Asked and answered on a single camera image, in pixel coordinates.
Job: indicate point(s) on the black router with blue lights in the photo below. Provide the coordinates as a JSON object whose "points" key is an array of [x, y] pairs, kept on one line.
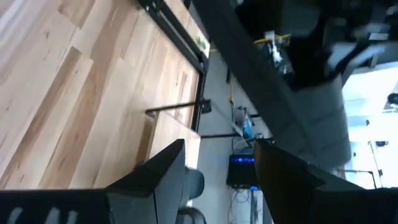
{"points": [[242, 171]]}

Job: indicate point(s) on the blue floor item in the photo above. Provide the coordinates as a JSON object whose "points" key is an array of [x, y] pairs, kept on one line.
{"points": [[248, 127]]}

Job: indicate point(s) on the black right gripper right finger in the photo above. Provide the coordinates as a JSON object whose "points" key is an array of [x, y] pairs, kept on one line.
{"points": [[286, 193]]}

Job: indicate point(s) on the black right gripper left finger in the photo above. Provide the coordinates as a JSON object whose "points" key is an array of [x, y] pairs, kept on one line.
{"points": [[146, 199]]}

